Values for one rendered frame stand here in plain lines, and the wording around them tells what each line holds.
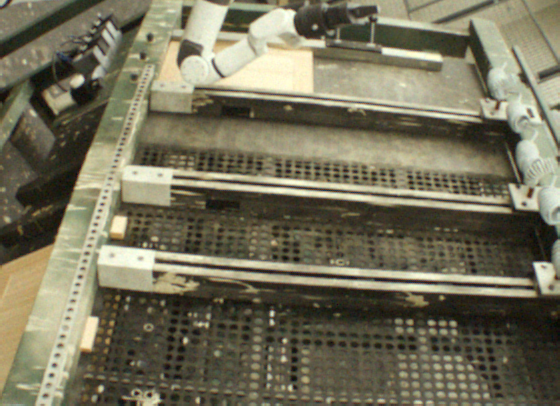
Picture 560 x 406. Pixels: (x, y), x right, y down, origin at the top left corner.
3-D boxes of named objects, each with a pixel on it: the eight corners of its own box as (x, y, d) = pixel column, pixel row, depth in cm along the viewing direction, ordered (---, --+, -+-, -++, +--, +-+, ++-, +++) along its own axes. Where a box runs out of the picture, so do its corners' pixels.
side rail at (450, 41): (182, 24, 288) (183, -2, 281) (462, 52, 290) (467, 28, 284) (180, 30, 283) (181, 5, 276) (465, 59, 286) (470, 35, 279)
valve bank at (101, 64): (68, 23, 261) (121, -6, 253) (89, 54, 268) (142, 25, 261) (25, 94, 221) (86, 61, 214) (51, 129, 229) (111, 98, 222)
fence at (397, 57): (173, 38, 264) (173, 29, 262) (438, 64, 267) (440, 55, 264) (171, 45, 260) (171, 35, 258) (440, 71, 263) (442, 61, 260)
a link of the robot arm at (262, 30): (290, 21, 189) (246, 47, 193) (306, 35, 196) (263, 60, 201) (282, 3, 192) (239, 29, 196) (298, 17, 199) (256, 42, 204)
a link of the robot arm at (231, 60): (257, 61, 196) (196, 97, 202) (265, 54, 205) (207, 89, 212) (235, 27, 194) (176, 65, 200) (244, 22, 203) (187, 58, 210)
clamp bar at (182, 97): (154, 96, 232) (156, 27, 218) (526, 133, 235) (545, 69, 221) (149, 113, 225) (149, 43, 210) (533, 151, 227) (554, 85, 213)
